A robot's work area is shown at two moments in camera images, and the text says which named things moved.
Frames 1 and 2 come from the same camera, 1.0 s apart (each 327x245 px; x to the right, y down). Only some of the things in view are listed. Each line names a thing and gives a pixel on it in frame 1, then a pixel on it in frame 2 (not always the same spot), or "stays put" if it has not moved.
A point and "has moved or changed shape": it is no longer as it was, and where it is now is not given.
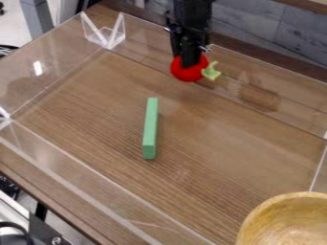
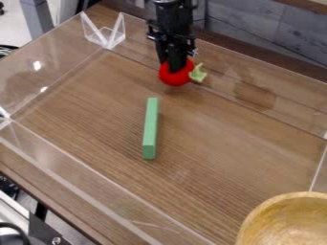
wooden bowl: [289, 218] stays put
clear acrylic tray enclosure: [143, 159] stays put
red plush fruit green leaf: [204, 69] has moved or changed shape
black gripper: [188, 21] -> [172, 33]
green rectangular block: [149, 128] stays put
